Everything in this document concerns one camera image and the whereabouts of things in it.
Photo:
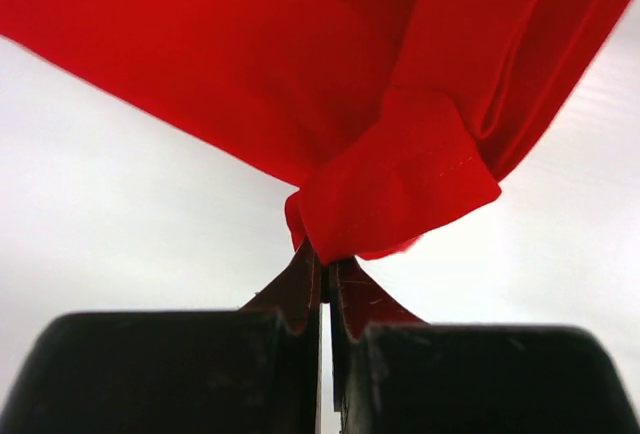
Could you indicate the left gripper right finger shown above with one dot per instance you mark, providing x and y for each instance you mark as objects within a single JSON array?
[{"x": 394, "y": 373}]

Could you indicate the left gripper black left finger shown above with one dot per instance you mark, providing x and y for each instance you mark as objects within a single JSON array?
[{"x": 252, "y": 370}]

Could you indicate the red teddy bear t-shirt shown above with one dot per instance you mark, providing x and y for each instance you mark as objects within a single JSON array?
[{"x": 390, "y": 117}]

